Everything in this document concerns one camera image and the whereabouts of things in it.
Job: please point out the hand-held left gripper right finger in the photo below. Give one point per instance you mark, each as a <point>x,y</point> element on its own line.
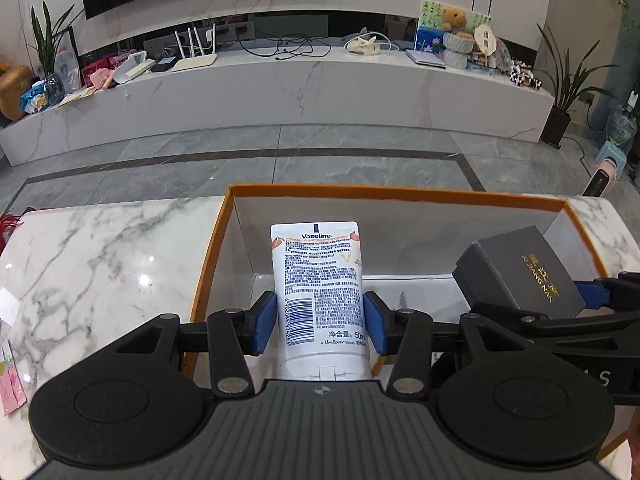
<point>375,322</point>

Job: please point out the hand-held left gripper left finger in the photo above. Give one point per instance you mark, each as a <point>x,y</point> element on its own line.
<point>264,322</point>

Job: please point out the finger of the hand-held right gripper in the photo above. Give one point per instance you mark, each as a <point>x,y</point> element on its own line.
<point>588,294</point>
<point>590,332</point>

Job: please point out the white lotion tube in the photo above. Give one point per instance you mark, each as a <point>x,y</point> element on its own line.
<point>320,280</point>

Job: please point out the dark grey gift box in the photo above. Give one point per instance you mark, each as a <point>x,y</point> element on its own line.
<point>515,275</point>

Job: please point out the orange storage box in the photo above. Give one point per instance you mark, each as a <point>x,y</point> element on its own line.
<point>400,210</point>

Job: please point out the black and pink bottle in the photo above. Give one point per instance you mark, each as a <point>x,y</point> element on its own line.
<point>597,182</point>

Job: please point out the teal tissue box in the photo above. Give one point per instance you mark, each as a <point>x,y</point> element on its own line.
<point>612,157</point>

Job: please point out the clear water jug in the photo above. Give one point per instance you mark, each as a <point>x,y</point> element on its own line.
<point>624,127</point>

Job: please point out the potted plant in black pot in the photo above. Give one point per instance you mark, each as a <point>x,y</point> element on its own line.
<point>557,122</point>

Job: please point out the black and white plush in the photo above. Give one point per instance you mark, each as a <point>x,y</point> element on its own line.
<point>525,77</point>

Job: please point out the white marble TV bench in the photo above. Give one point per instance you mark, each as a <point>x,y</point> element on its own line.
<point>300,95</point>

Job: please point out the decorative plate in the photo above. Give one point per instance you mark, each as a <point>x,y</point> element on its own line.
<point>502,57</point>

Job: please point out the pink packets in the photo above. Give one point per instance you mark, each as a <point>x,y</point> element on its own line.
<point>10,380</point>

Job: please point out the grey laptop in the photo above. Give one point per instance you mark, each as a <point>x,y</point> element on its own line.
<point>425,57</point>

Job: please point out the white router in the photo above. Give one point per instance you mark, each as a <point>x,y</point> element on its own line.
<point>195,60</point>

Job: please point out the red fringed ornament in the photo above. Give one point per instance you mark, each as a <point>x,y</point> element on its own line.
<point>9,222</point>

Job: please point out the round paper fan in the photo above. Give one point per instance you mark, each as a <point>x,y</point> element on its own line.
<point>484,37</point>

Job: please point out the black flat device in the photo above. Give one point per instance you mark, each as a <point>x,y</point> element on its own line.
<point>162,65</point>

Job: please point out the paper envelopes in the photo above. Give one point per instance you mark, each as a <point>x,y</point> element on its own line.
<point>77,96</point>

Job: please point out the flower painting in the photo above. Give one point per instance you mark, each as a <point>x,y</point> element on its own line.
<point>430,25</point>

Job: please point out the red box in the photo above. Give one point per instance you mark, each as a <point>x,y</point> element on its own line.
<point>94,70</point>

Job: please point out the brown teddy bear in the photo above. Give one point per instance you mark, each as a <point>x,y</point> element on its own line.
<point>454,19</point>

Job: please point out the blue snack bag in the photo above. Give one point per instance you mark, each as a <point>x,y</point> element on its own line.
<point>35,97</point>

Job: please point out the brown round vase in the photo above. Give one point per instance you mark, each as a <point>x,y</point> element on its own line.
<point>12,92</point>

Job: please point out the green plant in glass vase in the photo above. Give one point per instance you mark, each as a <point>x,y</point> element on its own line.
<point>50,45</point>

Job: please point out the black picture frame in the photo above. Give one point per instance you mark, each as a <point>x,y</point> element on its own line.
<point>70,65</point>

